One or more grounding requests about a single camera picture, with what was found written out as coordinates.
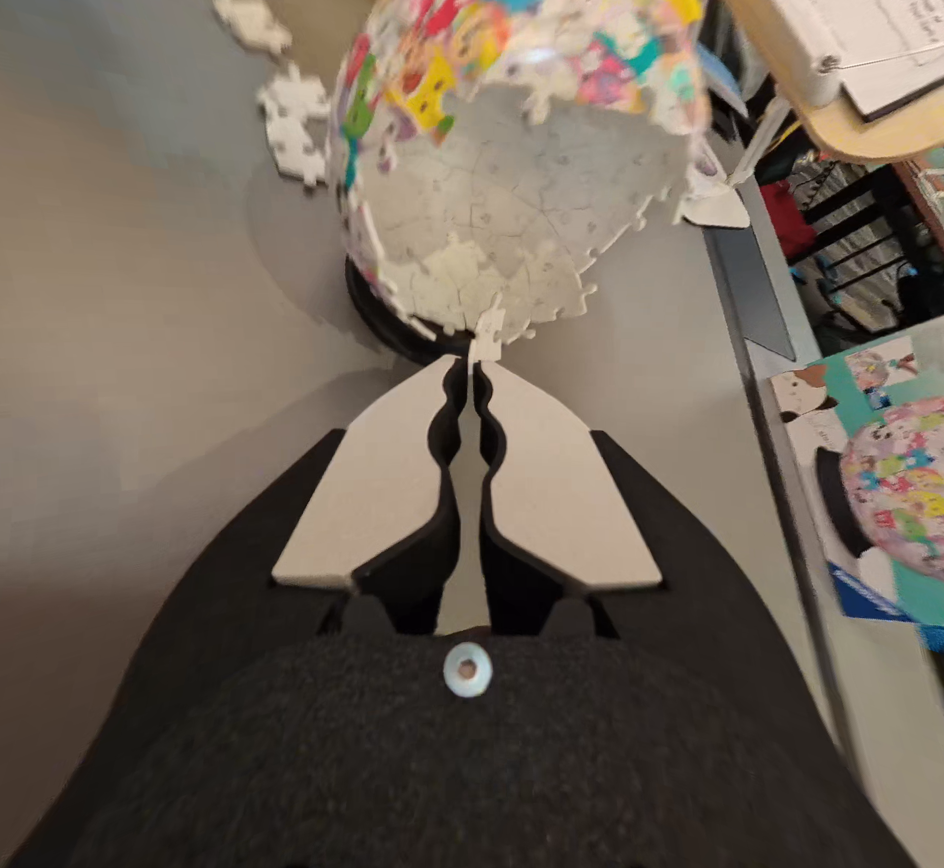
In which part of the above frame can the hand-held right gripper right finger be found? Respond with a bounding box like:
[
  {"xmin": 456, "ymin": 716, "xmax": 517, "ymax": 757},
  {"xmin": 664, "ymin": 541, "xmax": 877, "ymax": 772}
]
[{"xmin": 472, "ymin": 360, "xmax": 662, "ymax": 636}]

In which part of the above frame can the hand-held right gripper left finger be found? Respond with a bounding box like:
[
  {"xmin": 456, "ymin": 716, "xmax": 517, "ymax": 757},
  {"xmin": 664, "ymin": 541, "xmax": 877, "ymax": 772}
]
[{"xmin": 271, "ymin": 355, "xmax": 467, "ymax": 636}]

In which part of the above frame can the round black ball stand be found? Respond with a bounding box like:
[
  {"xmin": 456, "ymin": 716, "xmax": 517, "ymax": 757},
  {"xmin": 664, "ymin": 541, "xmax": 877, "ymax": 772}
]
[{"xmin": 344, "ymin": 256, "xmax": 473, "ymax": 366}]

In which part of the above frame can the colourful puzzle ball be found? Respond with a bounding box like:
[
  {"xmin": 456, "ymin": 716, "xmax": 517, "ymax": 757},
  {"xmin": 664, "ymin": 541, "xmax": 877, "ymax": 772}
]
[{"xmin": 324, "ymin": 0, "xmax": 712, "ymax": 345}]

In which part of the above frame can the puzzle box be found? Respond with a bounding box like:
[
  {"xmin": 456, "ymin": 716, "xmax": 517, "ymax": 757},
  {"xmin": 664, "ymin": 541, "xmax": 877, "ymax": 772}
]
[{"xmin": 770, "ymin": 333, "xmax": 944, "ymax": 622}]

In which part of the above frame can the grey rounded pad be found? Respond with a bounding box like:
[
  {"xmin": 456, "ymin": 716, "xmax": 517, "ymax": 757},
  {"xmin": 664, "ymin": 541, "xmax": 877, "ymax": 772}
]
[{"xmin": 711, "ymin": 226, "xmax": 797, "ymax": 361}]

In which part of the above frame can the white printed sheet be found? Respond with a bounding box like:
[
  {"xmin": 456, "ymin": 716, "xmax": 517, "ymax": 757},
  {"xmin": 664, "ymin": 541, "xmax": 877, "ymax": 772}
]
[{"xmin": 682, "ymin": 42, "xmax": 752, "ymax": 229}]

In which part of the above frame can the black office chair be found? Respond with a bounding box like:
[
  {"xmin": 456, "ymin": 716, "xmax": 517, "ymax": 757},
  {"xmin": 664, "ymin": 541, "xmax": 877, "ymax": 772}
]
[{"xmin": 785, "ymin": 163, "xmax": 944, "ymax": 334}]

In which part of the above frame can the round wooden tabletop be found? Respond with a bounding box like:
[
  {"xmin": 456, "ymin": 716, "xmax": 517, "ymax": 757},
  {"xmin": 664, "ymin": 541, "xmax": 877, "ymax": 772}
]
[{"xmin": 678, "ymin": 0, "xmax": 944, "ymax": 161}]

